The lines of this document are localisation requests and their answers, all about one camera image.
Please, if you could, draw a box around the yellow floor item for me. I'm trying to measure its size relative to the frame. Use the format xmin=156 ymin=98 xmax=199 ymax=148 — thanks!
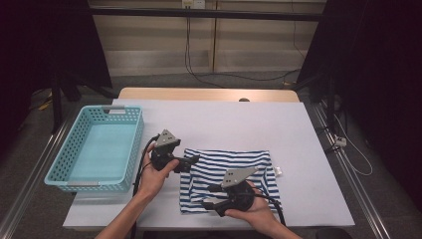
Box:
xmin=38 ymin=99 xmax=54 ymax=112

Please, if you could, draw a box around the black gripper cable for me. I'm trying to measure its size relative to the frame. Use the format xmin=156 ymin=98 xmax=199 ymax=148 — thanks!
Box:
xmin=131 ymin=133 xmax=160 ymax=239
xmin=253 ymin=192 xmax=287 ymax=227

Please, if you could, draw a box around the light blue plastic basket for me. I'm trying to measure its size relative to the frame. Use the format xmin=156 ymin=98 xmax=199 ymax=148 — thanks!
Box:
xmin=44 ymin=105 xmax=145 ymax=193

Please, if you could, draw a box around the black curtain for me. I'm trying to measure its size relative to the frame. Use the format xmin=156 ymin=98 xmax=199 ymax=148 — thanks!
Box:
xmin=0 ymin=0 xmax=113 ymax=157
xmin=297 ymin=0 xmax=422 ymax=210

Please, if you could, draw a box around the aluminium floor rail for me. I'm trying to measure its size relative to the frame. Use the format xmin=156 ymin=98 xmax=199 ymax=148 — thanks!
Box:
xmin=307 ymin=103 xmax=392 ymax=239
xmin=0 ymin=109 xmax=81 ymax=239

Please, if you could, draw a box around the white floor cable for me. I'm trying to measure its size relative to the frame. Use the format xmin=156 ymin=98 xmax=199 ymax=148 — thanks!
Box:
xmin=332 ymin=114 xmax=373 ymax=177

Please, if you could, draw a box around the white table cover sheet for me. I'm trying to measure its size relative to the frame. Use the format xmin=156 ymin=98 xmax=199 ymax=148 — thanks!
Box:
xmin=63 ymin=99 xmax=355 ymax=231

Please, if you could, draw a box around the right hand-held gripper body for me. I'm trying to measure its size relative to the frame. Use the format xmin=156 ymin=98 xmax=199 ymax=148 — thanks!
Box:
xmin=215 ymin=166 xmax=260 ymax=217

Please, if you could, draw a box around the black metal stand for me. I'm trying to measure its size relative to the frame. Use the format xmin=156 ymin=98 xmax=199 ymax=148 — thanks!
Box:
xmin=292 ymin=71 xmax=337 ymax=133
xmin=51 ymin=71 xmax=117 ymax=133

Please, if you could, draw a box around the white wall socket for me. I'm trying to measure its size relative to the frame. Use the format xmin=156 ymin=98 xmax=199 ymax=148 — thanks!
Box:
xmin=181 ymin=0 xmax=207 ymax=10

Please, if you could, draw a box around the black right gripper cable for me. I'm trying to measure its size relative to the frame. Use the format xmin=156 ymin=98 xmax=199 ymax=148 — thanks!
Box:
xmin=253 ymin=192 xmax=287 ymax=227

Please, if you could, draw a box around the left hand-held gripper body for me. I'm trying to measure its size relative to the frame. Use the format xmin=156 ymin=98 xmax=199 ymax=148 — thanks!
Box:
xmin=150 ymin=128 xmax=182 ymax=172

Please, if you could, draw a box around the blue white striped baby romper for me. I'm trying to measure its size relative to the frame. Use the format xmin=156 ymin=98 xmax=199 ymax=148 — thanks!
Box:
xmin=178 ymin=147 xmax=283 ymax=214

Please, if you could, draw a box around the black horizontal metal bar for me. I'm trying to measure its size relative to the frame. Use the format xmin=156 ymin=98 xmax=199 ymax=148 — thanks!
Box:
xmin=91 ymin=7 xmax=327 ymax=23

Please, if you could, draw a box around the person's left hand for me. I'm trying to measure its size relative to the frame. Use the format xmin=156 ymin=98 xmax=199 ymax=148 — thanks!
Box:
xmin=137 ymin=142 xmax=180 ymax=200

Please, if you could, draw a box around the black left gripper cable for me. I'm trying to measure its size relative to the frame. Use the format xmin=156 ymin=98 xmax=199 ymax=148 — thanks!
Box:
xmin=131 ymin=133 xmax=160 ymax=239

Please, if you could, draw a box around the person's right hand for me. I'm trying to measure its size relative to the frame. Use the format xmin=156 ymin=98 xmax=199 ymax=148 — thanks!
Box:
xmin=224 ymin=180 xmax=277 ymax=230

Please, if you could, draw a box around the black hanging wall cable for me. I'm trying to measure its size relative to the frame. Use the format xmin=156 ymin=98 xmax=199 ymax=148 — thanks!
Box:
xmin=184 ymin=16 xmax=302 ymax=89

